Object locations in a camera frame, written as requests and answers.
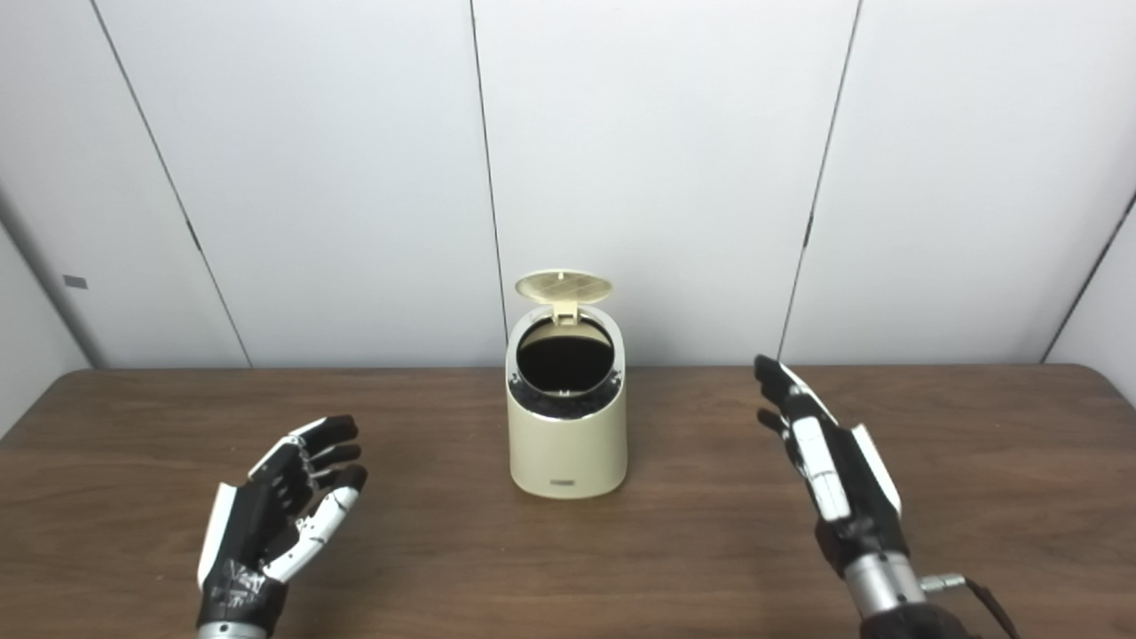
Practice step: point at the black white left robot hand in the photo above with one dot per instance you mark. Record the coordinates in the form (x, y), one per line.
(253, 532)

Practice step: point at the round cream bin lid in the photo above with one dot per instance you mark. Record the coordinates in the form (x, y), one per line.
(564, 285)

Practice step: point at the cream-colored cylindrical bin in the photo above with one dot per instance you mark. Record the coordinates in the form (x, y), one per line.
(566, 453)

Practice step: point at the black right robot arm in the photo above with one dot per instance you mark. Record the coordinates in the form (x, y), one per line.
(883, 590)

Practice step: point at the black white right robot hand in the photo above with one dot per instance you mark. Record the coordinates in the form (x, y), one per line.
(852, 497)

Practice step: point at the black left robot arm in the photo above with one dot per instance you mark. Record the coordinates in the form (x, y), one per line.
(231, 632)

